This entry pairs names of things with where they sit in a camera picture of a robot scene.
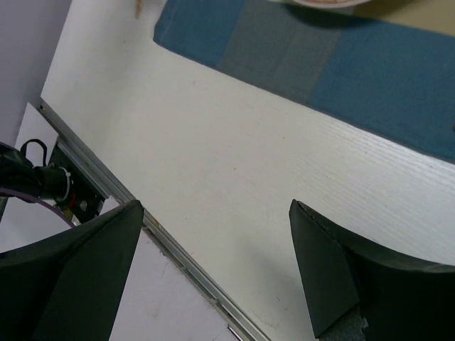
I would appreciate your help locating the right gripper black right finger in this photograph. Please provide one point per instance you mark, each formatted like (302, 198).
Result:
(356, 289)

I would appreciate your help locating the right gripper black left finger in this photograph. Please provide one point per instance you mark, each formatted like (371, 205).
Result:
(69, 286)

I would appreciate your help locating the blue yellow striped cloth placemat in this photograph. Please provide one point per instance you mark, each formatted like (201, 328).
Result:
(386, 78)

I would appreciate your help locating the gold fork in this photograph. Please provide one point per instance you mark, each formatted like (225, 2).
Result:
(138, 10)

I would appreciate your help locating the floral patterned ceramic plate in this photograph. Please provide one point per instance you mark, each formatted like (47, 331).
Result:
(329, 4)

